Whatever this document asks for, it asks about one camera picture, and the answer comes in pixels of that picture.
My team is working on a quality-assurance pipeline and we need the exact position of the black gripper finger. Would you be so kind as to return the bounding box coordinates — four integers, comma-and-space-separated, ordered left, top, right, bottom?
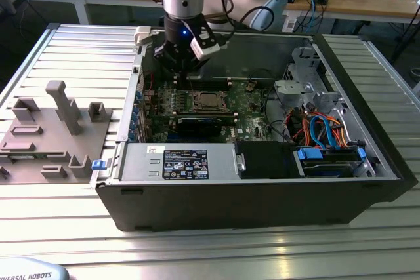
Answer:
152, 40, 185, 80
182, 54, 210, 81

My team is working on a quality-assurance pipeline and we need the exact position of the silver topped CPU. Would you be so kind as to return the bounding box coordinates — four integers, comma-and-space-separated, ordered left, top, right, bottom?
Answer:
199, 93, 220, 106

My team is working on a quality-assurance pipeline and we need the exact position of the metal socket cover frame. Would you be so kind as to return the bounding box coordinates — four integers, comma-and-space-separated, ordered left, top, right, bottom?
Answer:
192, 91, 230, 112

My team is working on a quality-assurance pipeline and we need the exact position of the black drive bay cover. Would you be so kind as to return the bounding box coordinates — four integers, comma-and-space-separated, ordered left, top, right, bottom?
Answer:
236, 140, 298, 179

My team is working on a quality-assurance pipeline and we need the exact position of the beige case release latch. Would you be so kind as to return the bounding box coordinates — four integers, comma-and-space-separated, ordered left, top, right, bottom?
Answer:
135, 26, 154, 47

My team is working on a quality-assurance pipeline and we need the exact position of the black graphics card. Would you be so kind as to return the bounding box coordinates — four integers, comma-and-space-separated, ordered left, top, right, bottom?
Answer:
177, 116, 224, 137

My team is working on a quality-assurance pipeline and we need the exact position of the green motherboard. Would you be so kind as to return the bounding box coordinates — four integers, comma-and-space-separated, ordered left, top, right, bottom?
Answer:
144, 78, 273, 142

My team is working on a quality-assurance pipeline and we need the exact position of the silver metal drive cage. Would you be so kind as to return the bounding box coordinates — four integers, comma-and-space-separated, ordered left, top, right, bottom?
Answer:
274, 45, 349, 120

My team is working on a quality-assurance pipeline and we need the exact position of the grey power supply unit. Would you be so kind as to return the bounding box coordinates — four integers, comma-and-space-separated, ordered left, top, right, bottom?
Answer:
118, 142, 238, 182

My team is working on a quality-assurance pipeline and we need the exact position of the grey parts rack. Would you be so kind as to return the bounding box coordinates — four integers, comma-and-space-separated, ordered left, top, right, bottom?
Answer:
0, 79, 114, 184

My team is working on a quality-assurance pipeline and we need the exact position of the black and grey PC case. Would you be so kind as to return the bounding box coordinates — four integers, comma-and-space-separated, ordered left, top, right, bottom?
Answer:
89, 26, 419, 232

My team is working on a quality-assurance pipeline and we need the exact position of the hard disk in blue carrier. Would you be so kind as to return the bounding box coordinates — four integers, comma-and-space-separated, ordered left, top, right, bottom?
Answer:
293, 146, 368, 178

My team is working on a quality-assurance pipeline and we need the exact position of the grey Universal Robots pendant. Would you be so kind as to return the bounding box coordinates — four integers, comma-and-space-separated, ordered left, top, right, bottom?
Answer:
0, 256, 70, 280

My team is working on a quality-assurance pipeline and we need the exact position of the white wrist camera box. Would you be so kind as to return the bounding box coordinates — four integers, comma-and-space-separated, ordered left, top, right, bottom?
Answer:
189, 29, 221, 61

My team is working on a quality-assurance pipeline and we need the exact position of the black camera cable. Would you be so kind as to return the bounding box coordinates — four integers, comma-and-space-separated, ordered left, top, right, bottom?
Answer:
209, 0, 276, 47

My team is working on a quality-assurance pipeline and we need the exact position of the black cable bundle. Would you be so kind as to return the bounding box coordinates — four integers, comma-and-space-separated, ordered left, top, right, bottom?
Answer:
264, 88, 291, 143

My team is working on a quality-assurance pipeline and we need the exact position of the blue flat data cable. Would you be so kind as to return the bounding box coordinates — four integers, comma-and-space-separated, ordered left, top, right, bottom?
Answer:
310, 114, 339, 150

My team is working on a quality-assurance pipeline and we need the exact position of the orange and red wire bundle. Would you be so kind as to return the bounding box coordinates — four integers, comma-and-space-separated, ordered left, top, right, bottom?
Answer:
284, 111, 350, 148

